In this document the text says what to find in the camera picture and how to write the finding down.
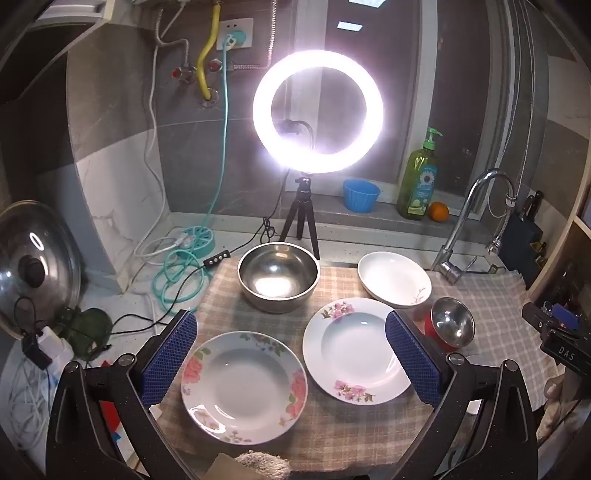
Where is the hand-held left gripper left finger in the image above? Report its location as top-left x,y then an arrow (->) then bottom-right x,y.
45,309 -> 199,480

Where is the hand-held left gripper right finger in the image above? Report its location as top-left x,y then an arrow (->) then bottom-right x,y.
385,309 -> 541,480

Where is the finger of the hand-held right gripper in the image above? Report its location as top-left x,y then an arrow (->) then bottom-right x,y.
522,301 -> 581,332

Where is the small red steel bowl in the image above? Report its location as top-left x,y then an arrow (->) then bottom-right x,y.
422,296 -> 475,352

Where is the white plate with pink blossoms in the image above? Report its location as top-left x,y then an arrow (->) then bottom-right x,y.
302,298 -> 414,406

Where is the white plate with pink roses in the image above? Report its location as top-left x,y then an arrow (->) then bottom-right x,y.
181,331 -> 308,445

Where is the white plate with branch print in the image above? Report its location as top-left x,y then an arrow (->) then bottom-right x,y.
358,251 -> 432,309

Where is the large stainless steel bowl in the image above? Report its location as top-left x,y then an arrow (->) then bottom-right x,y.
238,242 -> 321,315

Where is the person's right hand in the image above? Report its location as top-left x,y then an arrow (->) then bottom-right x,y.
538,376 -> 572,445

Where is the beige checkered cloth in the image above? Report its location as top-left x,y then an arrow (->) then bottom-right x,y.
150,256 -> 561,469

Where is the wooden shelf unit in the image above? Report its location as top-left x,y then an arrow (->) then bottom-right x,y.
526,152 -> 591,315

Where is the dark blue knife block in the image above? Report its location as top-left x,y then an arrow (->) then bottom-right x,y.
501,190 -> 546,278

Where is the red book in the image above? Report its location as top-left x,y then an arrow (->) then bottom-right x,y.
95,357 -> 160,462

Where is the dark green mesh scrubber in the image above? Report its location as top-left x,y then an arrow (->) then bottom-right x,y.
55,307 -> 114,358

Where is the white charger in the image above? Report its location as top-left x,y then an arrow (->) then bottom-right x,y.
34,325 -> 75,370

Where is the chrome faucet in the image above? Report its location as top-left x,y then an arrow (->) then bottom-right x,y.
431,169 -> 517,284

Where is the beige knit cloth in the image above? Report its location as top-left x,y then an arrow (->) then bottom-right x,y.
233,451 -> 293,480

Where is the steel pot lid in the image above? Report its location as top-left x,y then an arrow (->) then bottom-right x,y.
0,200 -> 83,341

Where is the blue silicone cup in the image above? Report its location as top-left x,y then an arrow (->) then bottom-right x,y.
342,179 -> 382,214

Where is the green dish soap bottle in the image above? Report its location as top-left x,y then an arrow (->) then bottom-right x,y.
397,128 -> 444,221

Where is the metal spray hose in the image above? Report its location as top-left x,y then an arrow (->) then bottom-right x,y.
487,196 -> 516,256

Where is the white cable bundle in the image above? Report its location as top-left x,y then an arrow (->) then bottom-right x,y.
7,360 -> 61,445

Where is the black ring light cable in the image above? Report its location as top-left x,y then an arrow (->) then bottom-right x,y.
104,171 -> 289,333

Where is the teal cable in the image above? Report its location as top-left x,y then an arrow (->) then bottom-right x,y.
151,32 -> 241,319

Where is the yellow hose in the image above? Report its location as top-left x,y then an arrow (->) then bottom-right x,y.
198,2 -> 220,100

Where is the braided metal hose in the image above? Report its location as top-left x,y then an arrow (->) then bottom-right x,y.
154,7 -> 192,70

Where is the white wall socket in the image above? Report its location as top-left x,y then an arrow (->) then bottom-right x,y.
217,17 -> 254,51

